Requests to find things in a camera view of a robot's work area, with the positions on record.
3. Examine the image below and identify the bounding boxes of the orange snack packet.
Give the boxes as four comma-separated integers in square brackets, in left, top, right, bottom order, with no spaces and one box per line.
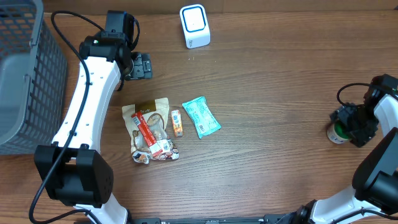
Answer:
[171,110,183,138]

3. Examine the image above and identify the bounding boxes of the brown nut snack pouch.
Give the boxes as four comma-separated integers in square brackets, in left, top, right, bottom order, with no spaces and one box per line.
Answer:
[122,98,179,164]

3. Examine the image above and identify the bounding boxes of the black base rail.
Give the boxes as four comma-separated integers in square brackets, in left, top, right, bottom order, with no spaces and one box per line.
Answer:
[74,213,296,224]

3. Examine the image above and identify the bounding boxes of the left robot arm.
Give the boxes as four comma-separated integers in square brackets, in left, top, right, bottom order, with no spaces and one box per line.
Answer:
[34,11,152,223]

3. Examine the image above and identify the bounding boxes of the red snack bar wrapper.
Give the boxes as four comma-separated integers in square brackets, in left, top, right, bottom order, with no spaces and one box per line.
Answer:
[131,111,163,157]

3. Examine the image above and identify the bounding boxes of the white barcode scanner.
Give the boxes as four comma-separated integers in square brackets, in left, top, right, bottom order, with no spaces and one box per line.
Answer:
[179,4,211,49]

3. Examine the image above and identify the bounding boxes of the teal tissue pack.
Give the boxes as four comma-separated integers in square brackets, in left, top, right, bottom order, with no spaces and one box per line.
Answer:
[182,96,221,139]

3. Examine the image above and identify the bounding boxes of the green bottle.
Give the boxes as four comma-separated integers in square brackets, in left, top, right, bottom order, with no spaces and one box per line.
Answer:
[326,121,351,144]

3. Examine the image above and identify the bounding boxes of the grey plastic mesh basket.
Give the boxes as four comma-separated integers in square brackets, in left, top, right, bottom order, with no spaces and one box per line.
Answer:
[1,0,67,155]

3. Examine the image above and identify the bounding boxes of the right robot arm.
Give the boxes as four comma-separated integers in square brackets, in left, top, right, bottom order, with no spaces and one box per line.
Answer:
[279,74,397,223]

